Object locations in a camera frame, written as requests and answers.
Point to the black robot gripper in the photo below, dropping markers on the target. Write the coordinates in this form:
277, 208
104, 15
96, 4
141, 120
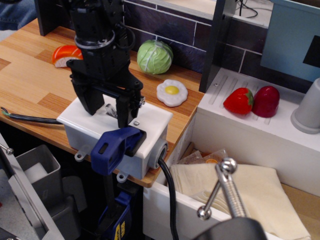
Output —
105, 70

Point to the clear light switch toggle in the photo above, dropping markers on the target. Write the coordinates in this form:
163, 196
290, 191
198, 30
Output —
111, 111

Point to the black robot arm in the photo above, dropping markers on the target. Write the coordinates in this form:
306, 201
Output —
104, 42

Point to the toy fried egg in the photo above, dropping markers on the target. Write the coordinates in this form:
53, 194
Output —
172, 93

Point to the green toy cabbage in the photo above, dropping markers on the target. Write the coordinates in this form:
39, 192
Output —
154, 57

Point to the toy salmon sushi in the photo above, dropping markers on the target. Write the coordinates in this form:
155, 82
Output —
64, 53

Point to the plastic snack packet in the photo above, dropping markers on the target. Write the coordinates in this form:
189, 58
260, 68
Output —
197, 158

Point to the grey plastic bin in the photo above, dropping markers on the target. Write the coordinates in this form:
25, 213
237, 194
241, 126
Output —
44, 173

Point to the red toy strawberry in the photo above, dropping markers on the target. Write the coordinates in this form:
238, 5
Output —
240, 101

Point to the white toy sink counter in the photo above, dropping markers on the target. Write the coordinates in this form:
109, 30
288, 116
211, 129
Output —
269, 142

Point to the dark red toy fruit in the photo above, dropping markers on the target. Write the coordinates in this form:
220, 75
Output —
266, 102

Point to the cream folded cloth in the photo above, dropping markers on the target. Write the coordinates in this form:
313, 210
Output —
260, 190

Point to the light blue toy appliance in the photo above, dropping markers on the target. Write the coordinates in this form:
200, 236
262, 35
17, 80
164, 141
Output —
292, 45

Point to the grey toy cup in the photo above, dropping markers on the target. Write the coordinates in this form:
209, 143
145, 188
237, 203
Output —
306, 118

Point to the white electrical switch box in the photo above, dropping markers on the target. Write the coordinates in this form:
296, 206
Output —
132, 150

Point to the dark shelf post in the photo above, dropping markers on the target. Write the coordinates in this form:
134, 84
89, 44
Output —
222, 18

